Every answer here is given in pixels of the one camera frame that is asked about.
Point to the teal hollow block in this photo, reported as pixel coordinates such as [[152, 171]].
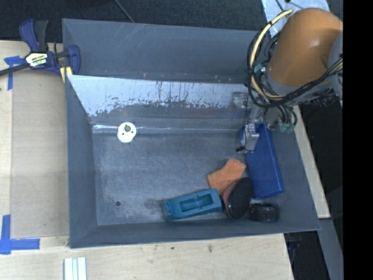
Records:
[[192, 205]]

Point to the orange sponge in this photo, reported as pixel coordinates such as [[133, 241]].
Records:
[[227, 175]]

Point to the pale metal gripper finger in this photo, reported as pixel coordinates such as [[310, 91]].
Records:
[[252, 140], [239, 100]]

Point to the grey metal bin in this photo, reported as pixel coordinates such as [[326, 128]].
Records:
[[163, 168]]

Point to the black and pink oval brush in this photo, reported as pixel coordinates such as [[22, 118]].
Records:
[[239, 198]]

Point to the blue flat box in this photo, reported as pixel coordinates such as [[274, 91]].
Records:
[[265, 171]]

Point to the white round cap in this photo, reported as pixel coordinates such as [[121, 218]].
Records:
[[126, 133]]

